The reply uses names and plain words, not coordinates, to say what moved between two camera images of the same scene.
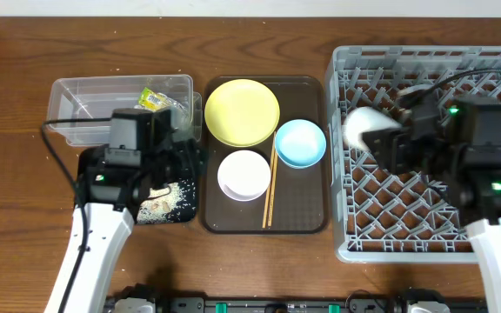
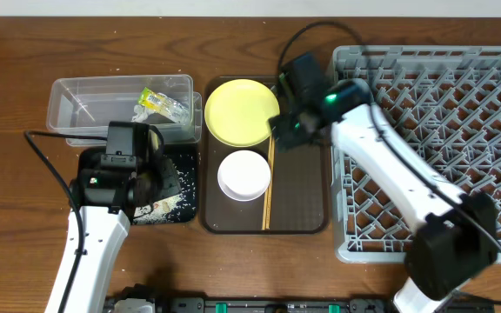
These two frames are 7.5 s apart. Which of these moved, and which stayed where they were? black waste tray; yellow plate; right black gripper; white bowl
Moved: right black gripper
Stayed: black waste tray; white bowl; yellow plate
